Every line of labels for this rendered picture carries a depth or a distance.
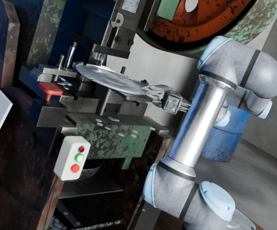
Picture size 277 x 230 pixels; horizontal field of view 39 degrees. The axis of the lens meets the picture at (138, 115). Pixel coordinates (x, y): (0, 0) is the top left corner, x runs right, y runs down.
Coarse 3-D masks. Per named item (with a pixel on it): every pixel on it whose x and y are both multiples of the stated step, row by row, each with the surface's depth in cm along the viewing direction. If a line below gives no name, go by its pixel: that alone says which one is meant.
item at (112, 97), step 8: (96, 88) 150; (104, 88) 147; (96, 96) 150; (104, 96) 146; (112, 96) 148; (120, 96) 150; (128, 96) 136; (136, 96) 140; (144, 96) 145; (104, 104) 147; (112, 104) 149; (120, 104) 152; (104, 112) 148; (112, 112) 151
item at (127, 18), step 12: (132, 0) 146; (144, 0) 150; (120, 12) 145; (132, 12) 149; (96, 24) 148; (108, 24) 144; (120, 24) 146; (132, 24) 151; (84, 36) 152; (96, 36) 147; (108, 36) 146; (120, 36) 146; (132, 36) 150; (120, 48) 149
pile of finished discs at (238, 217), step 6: (234, 210) 184; (234, 216) 178; (240, 216) 180; (246, 216) 181; (234, 222) 171; (240, 222) 174; (246, 222) 177; (252, 222) 177; (228, 228) 165; (234, 228) 167; (240, 228) 169; (246, 228) 171; (252, 228) 175
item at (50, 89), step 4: (40, 84) 120; (44, 84) 121; (48, 84) 122; (52, 84) 124; (40, 88) 120; (44, 88) 119; (48, 88) 119; (52, 88) 120; (56, 88) 122; (48, 92) 118; (52, 92) 118; (56, 92) 119; (60, 92) 120; (48, 96) 122; (48, 100) 122
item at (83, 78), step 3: (75, 63) 156; (72, 66) 157; (75, 66) 155; (72, 69) 157; (75, 69) 155; (78, 72) 154; (78, 75) 154; (81, 75) 153; (81, 78) 152; (84, 78) 152; (87, 78) 153; (87, 81) 154; (90, 81) 155; (93, 81) 156
